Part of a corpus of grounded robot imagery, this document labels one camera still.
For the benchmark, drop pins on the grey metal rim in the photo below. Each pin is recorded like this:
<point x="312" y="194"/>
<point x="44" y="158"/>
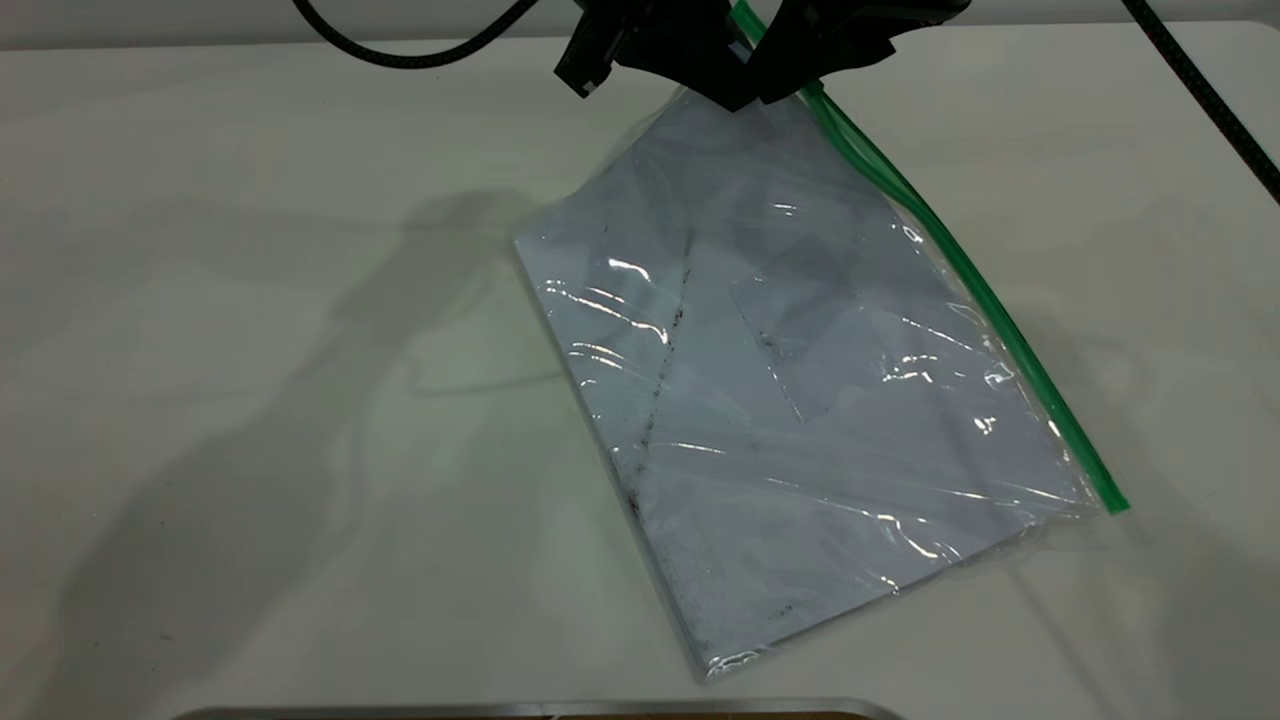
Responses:
<point x="540" y="709"/>

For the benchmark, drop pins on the white paper sheets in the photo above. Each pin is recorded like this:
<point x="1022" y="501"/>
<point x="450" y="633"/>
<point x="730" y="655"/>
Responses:
<point x="750" y="450"/>

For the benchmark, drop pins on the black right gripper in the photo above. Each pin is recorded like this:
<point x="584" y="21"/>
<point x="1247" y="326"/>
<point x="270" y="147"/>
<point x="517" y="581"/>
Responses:
<point x="880" y="25"/>

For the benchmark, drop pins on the clear plastic zipper bag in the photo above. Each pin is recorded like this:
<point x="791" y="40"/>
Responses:
<point x="800" y="400"/>

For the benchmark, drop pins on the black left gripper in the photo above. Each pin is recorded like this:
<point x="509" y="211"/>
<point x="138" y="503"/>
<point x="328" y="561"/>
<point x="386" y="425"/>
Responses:
<point x="630" y="35"/>

